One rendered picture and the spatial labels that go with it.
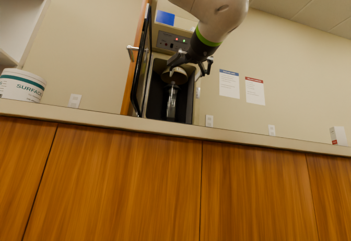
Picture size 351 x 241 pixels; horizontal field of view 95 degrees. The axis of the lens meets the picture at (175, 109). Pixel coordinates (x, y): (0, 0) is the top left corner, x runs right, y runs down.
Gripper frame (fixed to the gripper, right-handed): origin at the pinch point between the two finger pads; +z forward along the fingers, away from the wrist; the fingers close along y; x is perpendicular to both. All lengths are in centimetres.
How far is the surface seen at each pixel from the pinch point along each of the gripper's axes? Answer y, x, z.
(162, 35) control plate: 11.6, -27.0, 9.4
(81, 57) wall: 67, -33, 60
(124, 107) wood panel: 23.9, 16.8, 8.5
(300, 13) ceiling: -152, -145, 49
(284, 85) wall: -127, -48, 60
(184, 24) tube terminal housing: -2.3, -46.5, 17.3
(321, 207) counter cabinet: -54, 49, -9
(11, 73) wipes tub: 63, 13, 2
